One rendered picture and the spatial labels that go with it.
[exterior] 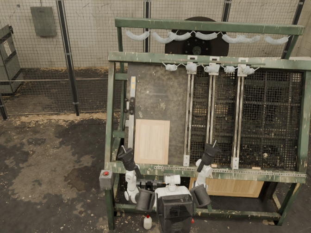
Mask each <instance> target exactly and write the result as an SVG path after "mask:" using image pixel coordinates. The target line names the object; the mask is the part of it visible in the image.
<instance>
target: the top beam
mask: <svg viewBox="0 0 311 233"><path fill-rule="evenodd" d="M192 56H197V60H210V56H206V55H192ZM212 57H217V56H212ZM160 58H169V59H187V58H188V55H178V54H158V53H138V52H117V51H108V61H114V62H123V63H142V64H162V65H163V63H164V64H165V65H168V64H170V65H174V64H175V65H179V64H180V65H182V64H184V65H187V61H160ZM238 58H239V57H226V56H219V61H238ZM241 58H246V57H241ZM248 62H257V63H266V65H251V66H249V67H250V68H253V69H257V68H258V67H260V68H258V69H269V70H289V71H311V61H306V60H286V59H266V58H248ZM199 64H200V65H199ZM209 64H210V63H208V62H198V63H197V65H199V66H202V65H203V66H204V67H206V66H209ZM184 65H182V66H184ZM219 65H220V64H219ZM221 65H222V66H223V67H226V66H229V67H231V66H233V67H234V68H236V67H238V64H228V63H221ZM221 65H220V67H222V66H221Z"/></svg>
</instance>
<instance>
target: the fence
mask: <svg viewBox="0 0 311 233"><path fill-rule="evenodd" d="M132 78H135V82H132ZM132 84H135V89H132ZM135 94H136V77H131V97H135ZM133 134H134V115H130V118H129V138H128V148H132V149H133Z"/></svg>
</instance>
